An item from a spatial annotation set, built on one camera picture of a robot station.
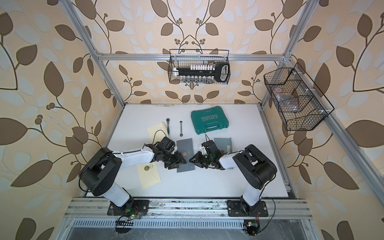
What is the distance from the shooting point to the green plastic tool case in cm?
104

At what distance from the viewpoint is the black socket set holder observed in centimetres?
82

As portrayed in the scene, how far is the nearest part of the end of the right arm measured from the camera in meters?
0.72

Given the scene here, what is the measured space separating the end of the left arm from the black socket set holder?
0.39 metres

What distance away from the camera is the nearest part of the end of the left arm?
0.70 m

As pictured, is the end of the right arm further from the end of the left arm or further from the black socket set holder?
the black socket set holder
